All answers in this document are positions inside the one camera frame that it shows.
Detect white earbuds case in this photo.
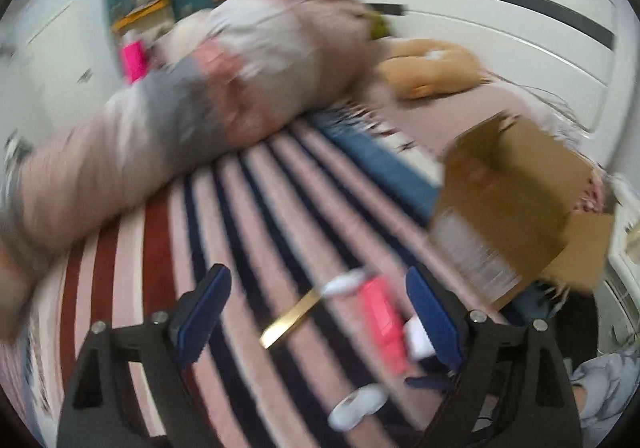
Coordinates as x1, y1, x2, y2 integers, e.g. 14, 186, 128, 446
404, 316, 436, 362

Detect pink highlighter pen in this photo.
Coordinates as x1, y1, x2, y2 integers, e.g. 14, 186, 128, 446
358, 277, 409, 376

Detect gold flat bar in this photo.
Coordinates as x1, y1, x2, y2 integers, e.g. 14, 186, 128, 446
260, 290, 322, 350

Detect white oval cap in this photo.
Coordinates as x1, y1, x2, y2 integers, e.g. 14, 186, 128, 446
319, 268, 372, 298

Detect white tape roll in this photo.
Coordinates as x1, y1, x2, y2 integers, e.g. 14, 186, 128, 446
328, 384, 388, 433

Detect brown cardboard box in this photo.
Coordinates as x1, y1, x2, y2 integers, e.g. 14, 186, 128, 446
428, 113, 614, 309

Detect striped pink fleece blanket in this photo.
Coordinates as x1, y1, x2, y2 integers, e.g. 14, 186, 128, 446
1, 110, 459, 447

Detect pink ribbed bed sheet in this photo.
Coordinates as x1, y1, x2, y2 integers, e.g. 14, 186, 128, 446
368, 80, 586, 156

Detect tan plush dog toy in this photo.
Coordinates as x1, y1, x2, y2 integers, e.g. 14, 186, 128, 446
378, 38, 490, 101

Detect magenta gift bag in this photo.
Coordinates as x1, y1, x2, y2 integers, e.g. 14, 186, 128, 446
120, 39, 149, 84

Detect rolled pink grey duvet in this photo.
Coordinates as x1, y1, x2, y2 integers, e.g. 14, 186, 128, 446
1, 0, 380, 338

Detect green plush toy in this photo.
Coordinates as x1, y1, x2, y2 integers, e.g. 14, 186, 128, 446
368, 11, 392, 40

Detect yellow shelf unit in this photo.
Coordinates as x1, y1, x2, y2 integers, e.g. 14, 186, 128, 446
111, 0, 176, 36

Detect white bed headboard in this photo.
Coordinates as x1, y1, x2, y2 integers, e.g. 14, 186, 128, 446
361, 0, 639, 165

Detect white charging cable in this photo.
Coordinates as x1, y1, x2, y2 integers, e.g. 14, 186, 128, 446
484, 69, 591, 134

